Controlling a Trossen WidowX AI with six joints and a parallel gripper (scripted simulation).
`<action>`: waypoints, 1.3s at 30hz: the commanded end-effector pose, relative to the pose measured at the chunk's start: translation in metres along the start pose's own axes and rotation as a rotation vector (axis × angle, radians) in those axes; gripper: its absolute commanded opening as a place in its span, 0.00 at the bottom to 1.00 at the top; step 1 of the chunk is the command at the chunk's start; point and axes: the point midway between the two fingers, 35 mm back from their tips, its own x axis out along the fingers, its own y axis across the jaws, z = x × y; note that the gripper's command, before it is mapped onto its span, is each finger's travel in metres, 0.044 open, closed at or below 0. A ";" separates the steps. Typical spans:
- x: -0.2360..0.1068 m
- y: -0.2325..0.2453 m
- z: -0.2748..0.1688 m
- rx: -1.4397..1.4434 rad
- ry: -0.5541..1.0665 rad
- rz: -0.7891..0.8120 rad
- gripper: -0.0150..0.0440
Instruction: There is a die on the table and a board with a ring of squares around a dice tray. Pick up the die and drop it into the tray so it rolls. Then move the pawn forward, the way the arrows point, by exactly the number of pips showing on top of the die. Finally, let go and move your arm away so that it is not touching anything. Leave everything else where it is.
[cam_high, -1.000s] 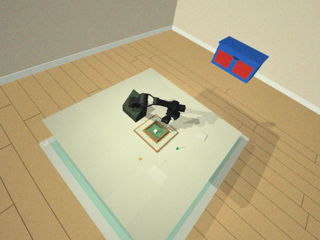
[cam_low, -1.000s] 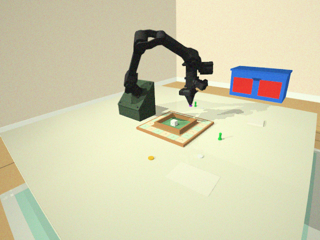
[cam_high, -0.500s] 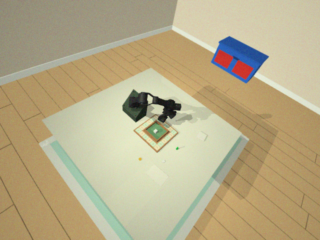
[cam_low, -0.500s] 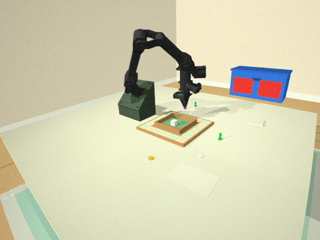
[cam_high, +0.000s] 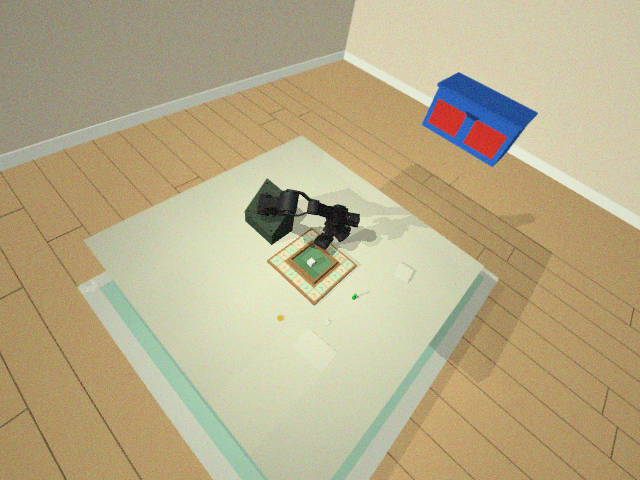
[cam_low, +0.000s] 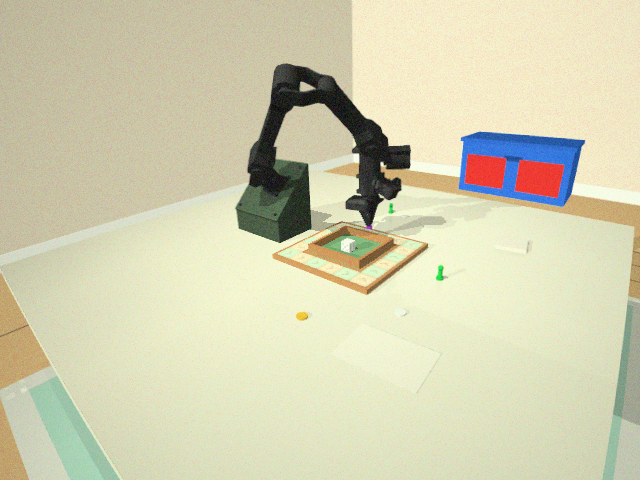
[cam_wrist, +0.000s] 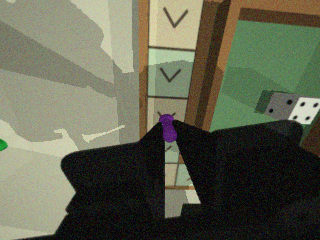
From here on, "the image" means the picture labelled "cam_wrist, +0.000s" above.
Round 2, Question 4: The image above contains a green game pawn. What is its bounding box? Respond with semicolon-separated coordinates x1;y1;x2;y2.
0;139;8;151

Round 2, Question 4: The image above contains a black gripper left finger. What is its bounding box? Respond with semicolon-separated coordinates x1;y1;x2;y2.
60;122;165;220

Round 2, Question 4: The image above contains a grey die with black pips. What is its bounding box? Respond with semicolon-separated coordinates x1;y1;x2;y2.
264;92;320;124

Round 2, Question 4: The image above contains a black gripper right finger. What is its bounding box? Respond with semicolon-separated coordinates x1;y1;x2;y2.
172;120;303;213

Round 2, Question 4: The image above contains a purple pawn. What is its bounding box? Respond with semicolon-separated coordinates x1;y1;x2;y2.
159;114;177;143

